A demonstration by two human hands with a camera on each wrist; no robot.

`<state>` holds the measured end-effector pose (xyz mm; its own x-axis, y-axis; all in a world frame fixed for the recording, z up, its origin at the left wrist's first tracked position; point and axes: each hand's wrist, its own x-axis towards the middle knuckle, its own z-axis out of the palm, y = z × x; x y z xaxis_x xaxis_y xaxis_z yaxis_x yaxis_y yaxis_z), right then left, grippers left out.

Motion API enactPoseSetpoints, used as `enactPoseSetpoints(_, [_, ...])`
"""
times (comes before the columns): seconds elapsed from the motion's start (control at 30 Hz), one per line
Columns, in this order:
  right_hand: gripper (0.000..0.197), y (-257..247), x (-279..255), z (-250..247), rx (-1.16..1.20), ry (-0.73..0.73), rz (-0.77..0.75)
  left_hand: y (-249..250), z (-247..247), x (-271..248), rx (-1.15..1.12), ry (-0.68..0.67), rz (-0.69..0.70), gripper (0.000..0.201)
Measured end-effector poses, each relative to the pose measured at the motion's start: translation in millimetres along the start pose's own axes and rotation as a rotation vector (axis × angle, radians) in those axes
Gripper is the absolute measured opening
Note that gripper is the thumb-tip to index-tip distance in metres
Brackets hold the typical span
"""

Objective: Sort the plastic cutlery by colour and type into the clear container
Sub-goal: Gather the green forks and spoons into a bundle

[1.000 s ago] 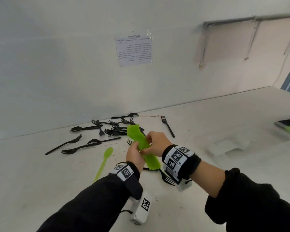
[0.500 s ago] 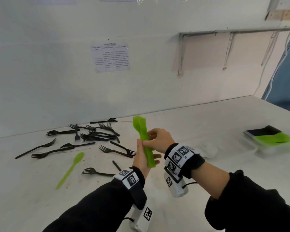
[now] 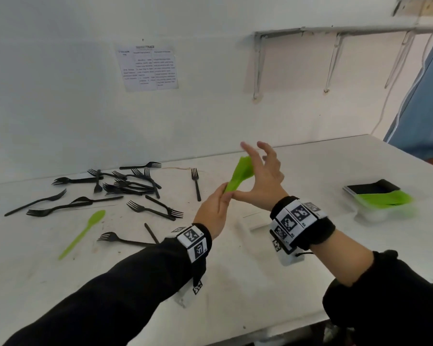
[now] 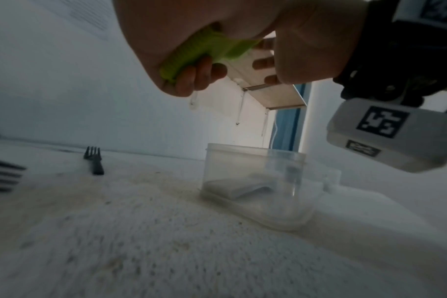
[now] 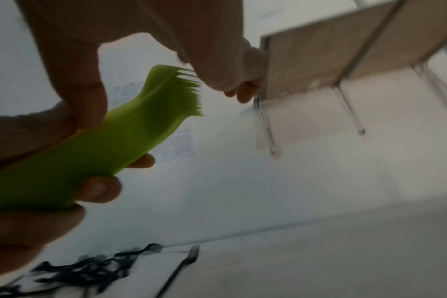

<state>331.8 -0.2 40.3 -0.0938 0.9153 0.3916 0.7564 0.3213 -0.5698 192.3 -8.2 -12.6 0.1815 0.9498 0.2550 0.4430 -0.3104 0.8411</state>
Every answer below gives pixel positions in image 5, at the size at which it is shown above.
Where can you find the person's left hand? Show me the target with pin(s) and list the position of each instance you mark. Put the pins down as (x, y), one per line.
(24, 232)

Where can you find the person's right hand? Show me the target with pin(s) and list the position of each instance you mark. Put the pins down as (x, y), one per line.
(153, 17)

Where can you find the pile of black plastic forks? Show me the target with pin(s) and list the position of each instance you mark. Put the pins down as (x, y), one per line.
(91, 270)

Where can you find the stack of green forks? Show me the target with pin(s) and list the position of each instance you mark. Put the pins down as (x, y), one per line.
(98, 154)

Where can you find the metal wall bracket frame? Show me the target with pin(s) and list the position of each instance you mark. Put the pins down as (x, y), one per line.
(268, 134)

